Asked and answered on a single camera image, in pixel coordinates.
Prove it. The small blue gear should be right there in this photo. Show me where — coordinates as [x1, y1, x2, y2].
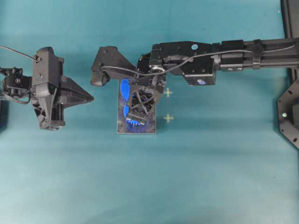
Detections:
[123, 105, 147, 126]

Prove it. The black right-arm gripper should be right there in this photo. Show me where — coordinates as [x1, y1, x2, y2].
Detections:
[128, 53, 166, 120]

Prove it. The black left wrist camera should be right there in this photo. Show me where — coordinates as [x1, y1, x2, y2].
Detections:
[32, 47, 64, 98]

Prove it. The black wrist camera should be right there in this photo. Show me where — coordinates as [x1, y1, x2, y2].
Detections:
[91, 46, 136, 86]
[32, 47, 64, 98]

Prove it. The black camera cable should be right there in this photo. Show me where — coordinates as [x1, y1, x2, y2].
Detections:
[0, 45, 41, 63]
[100, 44, 297, 77]

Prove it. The large blue gear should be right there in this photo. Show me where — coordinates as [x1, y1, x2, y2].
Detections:
[120, 79, 130, 102]

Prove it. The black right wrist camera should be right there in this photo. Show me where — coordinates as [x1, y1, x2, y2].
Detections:
[91, 46, 136, 86]

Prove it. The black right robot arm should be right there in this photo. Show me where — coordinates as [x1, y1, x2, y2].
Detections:
[123, 38, 299, 126]

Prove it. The lower yellow cross marker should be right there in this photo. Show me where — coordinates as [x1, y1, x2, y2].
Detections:
[164, 114, 174, 123]

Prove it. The metal base plate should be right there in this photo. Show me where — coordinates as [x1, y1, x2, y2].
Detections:
[117, 80, 156, 134]

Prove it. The upper yellow cross marker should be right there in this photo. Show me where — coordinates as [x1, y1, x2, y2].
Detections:
[164, 88, 173, 98]

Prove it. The black left camera cable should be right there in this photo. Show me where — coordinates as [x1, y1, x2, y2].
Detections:
[0, 45, 41, 63]

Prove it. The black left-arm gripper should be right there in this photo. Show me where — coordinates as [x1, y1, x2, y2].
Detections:
[31, 76, 94, 131]

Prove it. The black right camera cable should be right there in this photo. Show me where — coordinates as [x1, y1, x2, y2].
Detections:
[100, 44, 297, 77]

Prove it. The yellow cross marker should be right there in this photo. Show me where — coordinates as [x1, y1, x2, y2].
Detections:
[164, 114, 174, 123]
[164, 88, 173, 98]

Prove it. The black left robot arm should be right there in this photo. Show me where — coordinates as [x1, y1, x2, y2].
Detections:
[0, 68, 94, 131]

